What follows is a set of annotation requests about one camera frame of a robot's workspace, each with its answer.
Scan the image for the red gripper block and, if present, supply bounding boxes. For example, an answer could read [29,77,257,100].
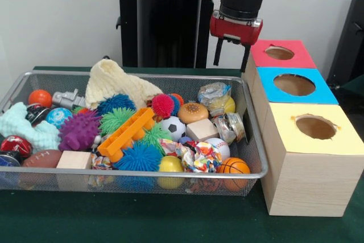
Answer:
[209,10,264,73]

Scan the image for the crushed clear plastic bottle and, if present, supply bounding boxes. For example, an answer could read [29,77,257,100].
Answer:
[197,81,233,113]

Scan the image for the orange toy brick round studs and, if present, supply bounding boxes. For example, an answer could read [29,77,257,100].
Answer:
[97,106,156,162]

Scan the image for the wooden box three holes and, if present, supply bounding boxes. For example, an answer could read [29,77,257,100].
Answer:
[242,39,364,217]

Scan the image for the clear shallow mesh bin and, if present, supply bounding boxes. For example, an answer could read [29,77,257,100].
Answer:
[0,70,268,197]

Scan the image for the yellow green ball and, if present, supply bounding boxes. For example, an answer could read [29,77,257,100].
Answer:
[223,96,237,114]

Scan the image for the small black white soccer ball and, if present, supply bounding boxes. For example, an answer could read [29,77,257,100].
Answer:
[160,116,187,141]

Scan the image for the small orange basketball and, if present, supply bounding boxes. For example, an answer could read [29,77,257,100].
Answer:
[218,157,251,191]

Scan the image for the green spiky ball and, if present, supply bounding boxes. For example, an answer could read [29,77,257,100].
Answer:
[140,122,173,153]
[100,107,137,137]

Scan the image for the cream knitted cloth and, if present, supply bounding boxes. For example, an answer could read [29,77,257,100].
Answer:
[85,58,163,110]

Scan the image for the blue spiky ball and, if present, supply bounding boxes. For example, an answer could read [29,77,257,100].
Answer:
[114,142,164,173]

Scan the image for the purple spiky ball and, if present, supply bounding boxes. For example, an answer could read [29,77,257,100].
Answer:
[59,110,102,153]

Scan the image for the dark green table cloth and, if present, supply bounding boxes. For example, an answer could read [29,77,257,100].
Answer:
[0,65,364,243]

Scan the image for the red orange ball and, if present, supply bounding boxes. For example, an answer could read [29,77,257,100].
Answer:
[27,89,53,108]

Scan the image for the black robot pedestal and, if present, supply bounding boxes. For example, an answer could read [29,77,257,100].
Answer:
[110,0,229,68]

